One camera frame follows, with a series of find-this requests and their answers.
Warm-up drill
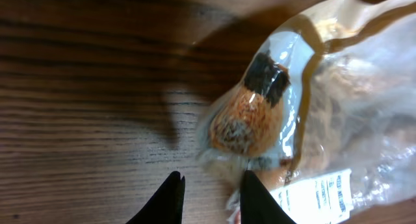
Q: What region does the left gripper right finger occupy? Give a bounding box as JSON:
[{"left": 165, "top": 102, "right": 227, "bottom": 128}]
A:
[{"left": 240, "top": 170, "right": 295, "bottom": 224}]

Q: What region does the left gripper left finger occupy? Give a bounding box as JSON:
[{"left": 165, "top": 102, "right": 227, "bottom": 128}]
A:
[{"left": 126, "top": 171, "right": 185, "bottom": 224}]

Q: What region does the beige dried food bag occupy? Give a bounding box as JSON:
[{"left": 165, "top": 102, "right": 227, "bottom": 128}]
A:
[{"left": 196, "top": 0, "right": 415, "bottom": 223}]

